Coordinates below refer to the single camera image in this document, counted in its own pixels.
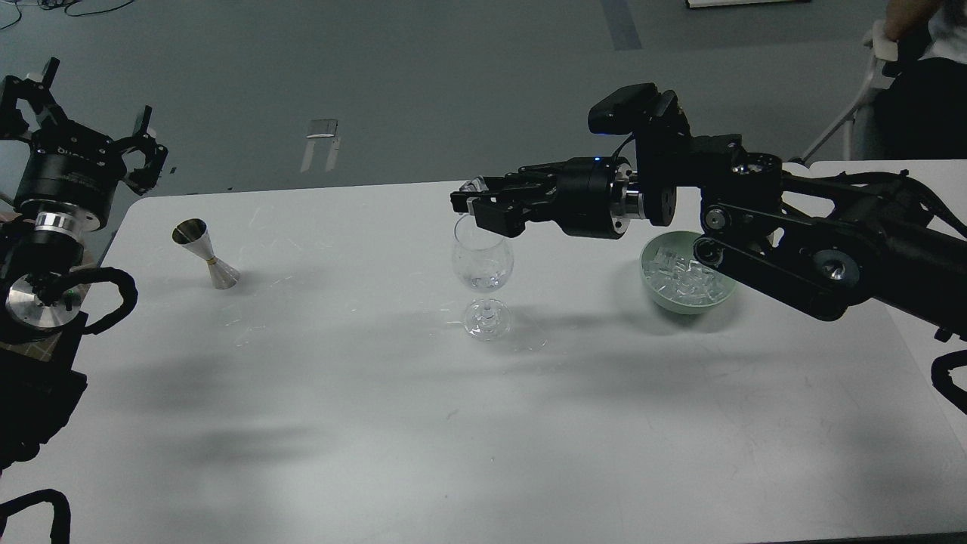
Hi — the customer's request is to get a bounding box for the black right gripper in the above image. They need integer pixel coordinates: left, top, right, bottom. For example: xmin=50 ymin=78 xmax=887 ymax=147
xmin=450 ymin=157 xmax=645 ymax=239

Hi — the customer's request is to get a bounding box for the white chair frame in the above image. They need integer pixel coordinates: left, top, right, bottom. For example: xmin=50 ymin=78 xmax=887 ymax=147
xmin=789 ymin=20 xmax=899 ymax=165

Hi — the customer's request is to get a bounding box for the steel double jigger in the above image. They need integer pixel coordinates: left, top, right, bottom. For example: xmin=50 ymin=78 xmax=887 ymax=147
xmin=171 ymin=219 xmax=239 ymax=290

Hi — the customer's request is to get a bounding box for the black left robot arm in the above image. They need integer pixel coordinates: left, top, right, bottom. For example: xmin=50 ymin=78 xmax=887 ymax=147
xmin=1 ymin=58 xmax=168 ymax=469

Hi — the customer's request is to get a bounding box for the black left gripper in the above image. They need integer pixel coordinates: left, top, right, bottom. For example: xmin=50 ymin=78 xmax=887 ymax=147
xmin=1 ymin=57 xmax=168 ymax=231

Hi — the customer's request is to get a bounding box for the clear wine glass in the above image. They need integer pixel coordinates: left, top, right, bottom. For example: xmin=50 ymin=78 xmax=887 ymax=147
xmin=450 ymin=215 xmax=514 ymax=341

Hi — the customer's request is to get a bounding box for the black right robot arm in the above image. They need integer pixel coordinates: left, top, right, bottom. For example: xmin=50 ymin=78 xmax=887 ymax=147
xmin=450 ymin=83 xmax=966 ymax=342

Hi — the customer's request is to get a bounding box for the person in dark clothes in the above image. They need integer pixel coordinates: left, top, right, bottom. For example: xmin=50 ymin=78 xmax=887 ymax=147
xmin=873 ymin=1 xmax=966 ymax=159

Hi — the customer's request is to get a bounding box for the green bowl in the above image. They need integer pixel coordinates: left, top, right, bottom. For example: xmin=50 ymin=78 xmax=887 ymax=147
xmin=639 ymin=230 xmax=738 ymax=314

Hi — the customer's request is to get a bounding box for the clear ice cube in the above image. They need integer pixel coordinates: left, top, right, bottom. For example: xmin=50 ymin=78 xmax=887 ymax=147
xmin=459 ymin=177 xmax=487 ymax=199

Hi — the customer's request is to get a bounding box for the black camera on right arm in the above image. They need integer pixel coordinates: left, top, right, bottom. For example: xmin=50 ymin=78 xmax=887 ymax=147
xmin=587 ymin=82 xmax=676 ymax=135

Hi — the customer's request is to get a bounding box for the pile of ice cubes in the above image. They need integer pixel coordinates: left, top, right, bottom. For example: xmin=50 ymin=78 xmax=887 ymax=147
xmin=643 ymin=246 xmax=734 ymax=308

